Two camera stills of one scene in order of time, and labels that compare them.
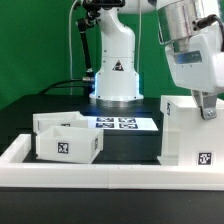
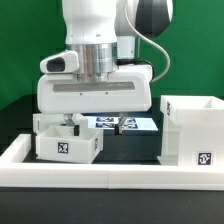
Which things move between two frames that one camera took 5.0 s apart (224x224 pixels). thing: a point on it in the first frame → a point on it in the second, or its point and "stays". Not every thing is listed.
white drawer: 69,119 stays
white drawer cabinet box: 188,140 stays
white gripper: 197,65 → 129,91
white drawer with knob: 72,144 stays
